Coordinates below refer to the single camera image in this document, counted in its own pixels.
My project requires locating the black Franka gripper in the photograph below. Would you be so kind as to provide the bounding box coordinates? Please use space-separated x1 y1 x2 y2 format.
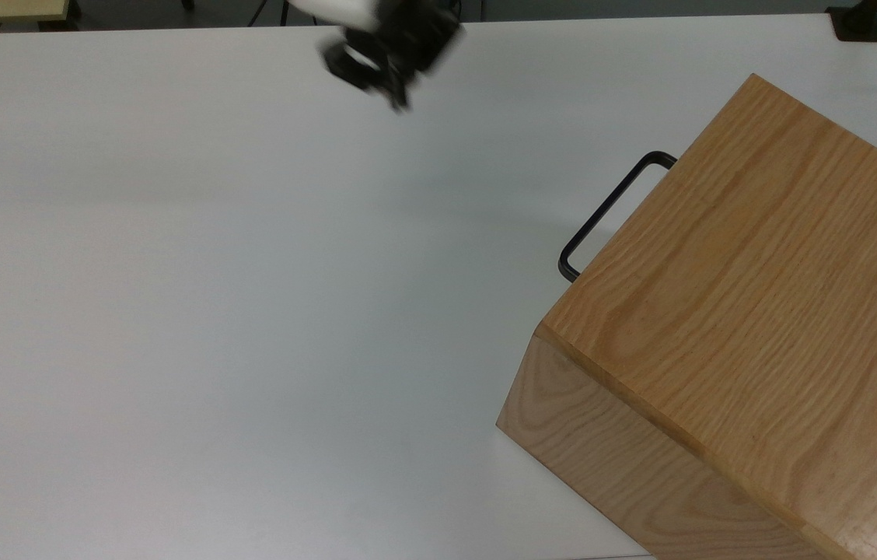
319 0 464 114

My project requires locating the black metal drawer handle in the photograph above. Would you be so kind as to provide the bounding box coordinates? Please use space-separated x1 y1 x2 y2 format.
558 151 678 283

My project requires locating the oak wooden cabinet box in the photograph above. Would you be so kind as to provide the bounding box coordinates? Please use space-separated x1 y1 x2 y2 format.
496 74 877 560

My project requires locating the black table clamp mount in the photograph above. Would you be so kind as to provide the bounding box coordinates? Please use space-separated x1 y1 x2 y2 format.
826 0 877 43

